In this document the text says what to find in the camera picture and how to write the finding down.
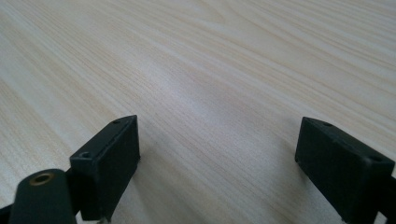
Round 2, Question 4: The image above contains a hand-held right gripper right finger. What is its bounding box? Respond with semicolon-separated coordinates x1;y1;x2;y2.
294;116;396;224

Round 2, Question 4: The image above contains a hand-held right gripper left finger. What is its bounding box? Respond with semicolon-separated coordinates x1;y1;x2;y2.
68;114;141;222

